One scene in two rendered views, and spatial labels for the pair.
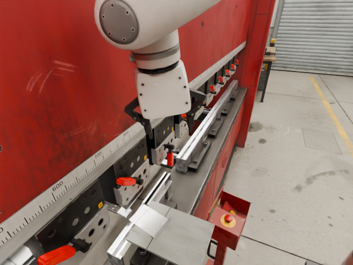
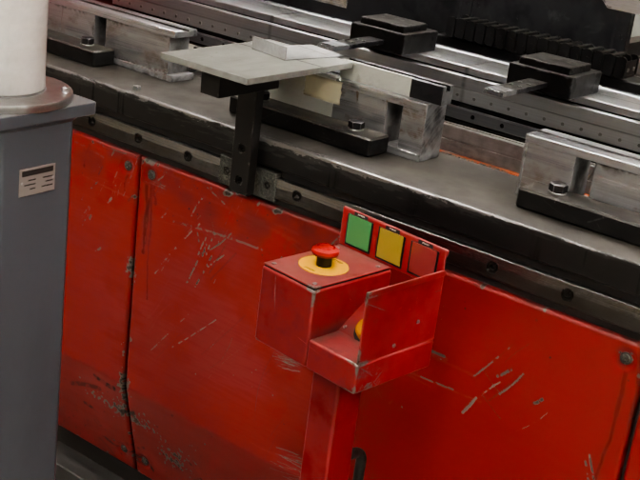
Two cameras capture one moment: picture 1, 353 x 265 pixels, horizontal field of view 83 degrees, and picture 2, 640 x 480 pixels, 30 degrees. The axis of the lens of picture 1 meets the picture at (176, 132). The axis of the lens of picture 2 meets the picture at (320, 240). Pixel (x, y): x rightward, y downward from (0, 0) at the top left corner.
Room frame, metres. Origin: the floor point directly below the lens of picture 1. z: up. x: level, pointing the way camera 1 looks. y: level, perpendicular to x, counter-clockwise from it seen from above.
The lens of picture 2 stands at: (0.92, -1.80, 1.40)
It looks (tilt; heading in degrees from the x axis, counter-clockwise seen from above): 20 degrees down; 101
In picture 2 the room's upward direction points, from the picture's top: 7 degrees clockwise
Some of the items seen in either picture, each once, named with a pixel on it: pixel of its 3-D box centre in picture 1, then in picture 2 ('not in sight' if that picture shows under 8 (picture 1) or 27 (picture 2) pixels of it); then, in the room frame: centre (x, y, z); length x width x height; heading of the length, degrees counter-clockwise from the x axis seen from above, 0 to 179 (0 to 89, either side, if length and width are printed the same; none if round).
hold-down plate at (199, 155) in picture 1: (200, 154); (618, 223); (1.02, -0.15, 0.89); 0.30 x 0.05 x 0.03; 156
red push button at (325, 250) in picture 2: (228, 219); (324, 257); (0.63, -0.25, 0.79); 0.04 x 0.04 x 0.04
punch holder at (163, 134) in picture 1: (156, 136); not in sight; (0.65, 0.08, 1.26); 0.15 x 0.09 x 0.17; 156
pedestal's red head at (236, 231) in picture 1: (228, 216); (349, 295); (0.67, -0.27, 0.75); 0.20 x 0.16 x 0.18; 148
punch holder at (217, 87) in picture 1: (213, 80); not in sight; (1.38, -0.25, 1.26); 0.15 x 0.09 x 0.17; 156
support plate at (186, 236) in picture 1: (172, 232); (259, 60); (0.43, 0.02, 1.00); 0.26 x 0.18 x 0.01; 66
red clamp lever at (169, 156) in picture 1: (168, 154); not in sight; (0.60, 0.03, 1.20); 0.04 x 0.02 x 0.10; 66
